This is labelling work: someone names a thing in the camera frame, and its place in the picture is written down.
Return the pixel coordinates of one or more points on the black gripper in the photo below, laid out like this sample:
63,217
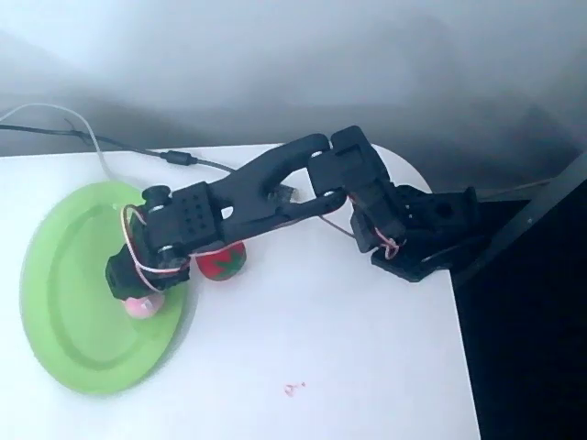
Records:
123,280

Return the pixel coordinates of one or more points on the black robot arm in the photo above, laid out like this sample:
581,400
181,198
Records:
275,183

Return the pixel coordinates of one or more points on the pink plush peach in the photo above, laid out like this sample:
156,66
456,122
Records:
140,308

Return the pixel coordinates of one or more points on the green oval plastic plate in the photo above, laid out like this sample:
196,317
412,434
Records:
69,311

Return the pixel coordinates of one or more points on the dark furniture panel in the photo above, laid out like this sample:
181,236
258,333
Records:
527,321

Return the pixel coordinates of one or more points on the red plush strawberry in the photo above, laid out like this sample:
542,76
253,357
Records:
220,266

